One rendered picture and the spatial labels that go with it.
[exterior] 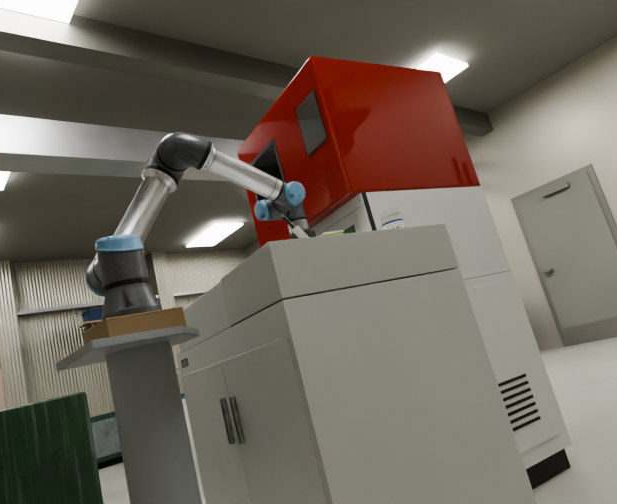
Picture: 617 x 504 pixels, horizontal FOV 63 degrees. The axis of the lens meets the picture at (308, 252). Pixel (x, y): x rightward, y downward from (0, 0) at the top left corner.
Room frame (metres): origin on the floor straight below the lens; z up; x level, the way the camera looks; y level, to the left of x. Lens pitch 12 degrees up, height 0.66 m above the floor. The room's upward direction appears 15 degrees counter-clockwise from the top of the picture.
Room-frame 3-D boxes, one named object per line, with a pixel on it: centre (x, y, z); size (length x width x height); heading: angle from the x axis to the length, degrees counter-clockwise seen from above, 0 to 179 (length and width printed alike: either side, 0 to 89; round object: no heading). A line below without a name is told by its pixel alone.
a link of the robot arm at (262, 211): (1.72, 0.08, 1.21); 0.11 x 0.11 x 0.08; 37
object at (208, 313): (1.75, 0.39, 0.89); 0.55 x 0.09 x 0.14; 33
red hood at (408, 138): (2.34, -0.30, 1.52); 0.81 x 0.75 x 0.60; 33
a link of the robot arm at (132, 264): (1.29, 0.49, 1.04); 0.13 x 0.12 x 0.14; 37
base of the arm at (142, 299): (1.28, 0.48, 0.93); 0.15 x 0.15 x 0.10
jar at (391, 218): (1.58, -0.29, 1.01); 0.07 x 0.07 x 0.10
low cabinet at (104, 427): (8.08, 3.42, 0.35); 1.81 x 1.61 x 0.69; 132
